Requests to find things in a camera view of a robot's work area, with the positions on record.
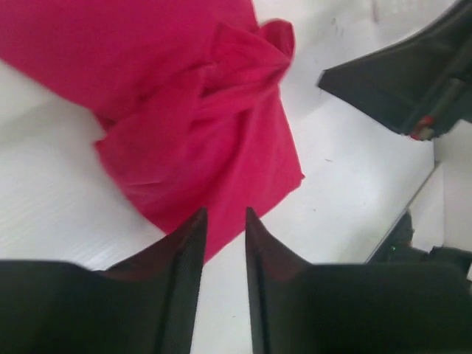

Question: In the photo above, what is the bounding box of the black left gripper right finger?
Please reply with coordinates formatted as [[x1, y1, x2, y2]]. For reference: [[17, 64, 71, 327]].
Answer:
[[246, 209, 471, 353]]

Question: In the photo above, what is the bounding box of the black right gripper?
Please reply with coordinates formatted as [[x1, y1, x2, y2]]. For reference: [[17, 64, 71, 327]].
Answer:
[[318, 1, 471, 139]]

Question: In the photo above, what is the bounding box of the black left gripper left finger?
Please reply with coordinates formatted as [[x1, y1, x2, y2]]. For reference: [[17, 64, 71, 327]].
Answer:
[[1, 209, 207, 353]]

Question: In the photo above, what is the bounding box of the pink t shirt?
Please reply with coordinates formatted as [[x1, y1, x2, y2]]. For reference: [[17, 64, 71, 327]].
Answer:
[[1, 1, 304, 260]]

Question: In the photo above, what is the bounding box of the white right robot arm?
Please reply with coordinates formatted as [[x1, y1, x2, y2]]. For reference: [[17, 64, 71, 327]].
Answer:
[[318, 1, 471, 276]]

